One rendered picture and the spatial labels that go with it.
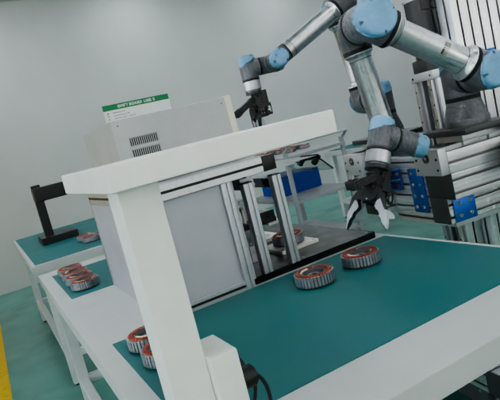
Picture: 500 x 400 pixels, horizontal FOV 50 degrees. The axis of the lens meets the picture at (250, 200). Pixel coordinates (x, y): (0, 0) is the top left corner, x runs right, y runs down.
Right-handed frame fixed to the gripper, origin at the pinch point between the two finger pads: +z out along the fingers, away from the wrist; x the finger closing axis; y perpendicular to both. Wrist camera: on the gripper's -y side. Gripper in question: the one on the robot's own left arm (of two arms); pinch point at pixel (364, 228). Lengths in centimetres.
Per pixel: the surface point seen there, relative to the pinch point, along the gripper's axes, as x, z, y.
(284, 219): 19.9, -0.2, -13.8
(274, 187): 20.4, -8.8, -19.5
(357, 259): -2.9, 9.7, -5.0
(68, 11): 541, -290, 51
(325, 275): -2.0, 16.0, -15.9
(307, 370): -29, 37, -47
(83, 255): 201, 13, 0
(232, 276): 24.5, 19.7, -26.2
